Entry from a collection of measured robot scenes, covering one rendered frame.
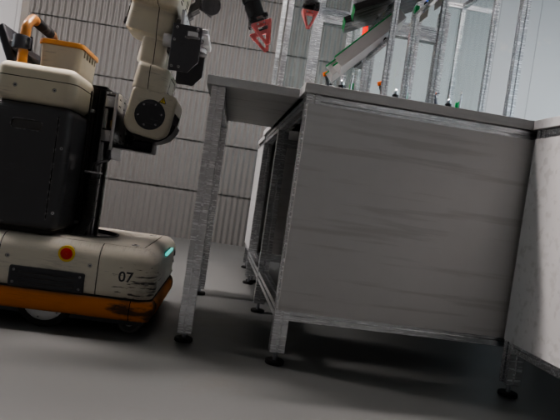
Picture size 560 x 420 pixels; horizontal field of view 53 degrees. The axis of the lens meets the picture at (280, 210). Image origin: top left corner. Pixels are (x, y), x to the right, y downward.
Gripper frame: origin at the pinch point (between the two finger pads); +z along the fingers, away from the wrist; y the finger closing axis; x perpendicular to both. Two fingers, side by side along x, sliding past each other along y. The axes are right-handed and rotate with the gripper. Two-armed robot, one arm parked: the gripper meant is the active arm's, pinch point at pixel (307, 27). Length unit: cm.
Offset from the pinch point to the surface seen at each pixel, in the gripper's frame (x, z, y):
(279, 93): 13, 40, -57
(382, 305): -26, 102, -69
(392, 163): -23, 58, -69
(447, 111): -38, 40, -69
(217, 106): 32, 46, -54
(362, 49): -14.5, 18.0, -43.4
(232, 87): 28, 40, -57
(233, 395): 19, 123, -96
